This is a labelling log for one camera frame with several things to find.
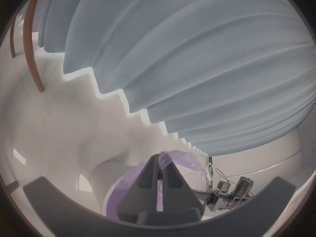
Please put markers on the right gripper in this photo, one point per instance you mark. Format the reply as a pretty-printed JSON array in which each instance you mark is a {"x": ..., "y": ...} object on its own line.
[{"x": 218, "y": 202}]

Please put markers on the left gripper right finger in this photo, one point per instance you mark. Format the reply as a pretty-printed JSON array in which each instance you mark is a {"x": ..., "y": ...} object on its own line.
[{"x": 180, "y": 196}]

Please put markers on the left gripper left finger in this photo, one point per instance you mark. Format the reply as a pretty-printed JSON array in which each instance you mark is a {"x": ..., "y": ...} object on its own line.
[{"x": 138, "y": 196}]

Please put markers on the purple plastic bag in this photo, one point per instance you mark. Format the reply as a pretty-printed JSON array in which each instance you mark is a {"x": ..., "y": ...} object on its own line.
[{"x": 182, "y": 159}]

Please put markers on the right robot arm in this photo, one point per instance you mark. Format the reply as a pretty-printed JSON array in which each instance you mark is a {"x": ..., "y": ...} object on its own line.
[{"x": 244, "y": 184}]

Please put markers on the white trash bin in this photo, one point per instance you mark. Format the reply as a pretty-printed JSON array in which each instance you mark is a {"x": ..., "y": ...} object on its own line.
[{"x": 103, "y": 181}]

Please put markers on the blue-green curtain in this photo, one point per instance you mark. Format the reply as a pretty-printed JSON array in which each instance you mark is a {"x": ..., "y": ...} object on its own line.
[{"x": 197, "y": 58}]

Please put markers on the white cushioned wooden chair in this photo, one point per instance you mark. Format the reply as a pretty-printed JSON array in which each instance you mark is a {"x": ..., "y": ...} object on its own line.
[{"x": 38, "y": 83}]

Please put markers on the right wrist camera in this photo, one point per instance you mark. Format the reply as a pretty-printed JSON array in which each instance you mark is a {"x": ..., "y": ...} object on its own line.
[{"x": 223, "y": 186}]

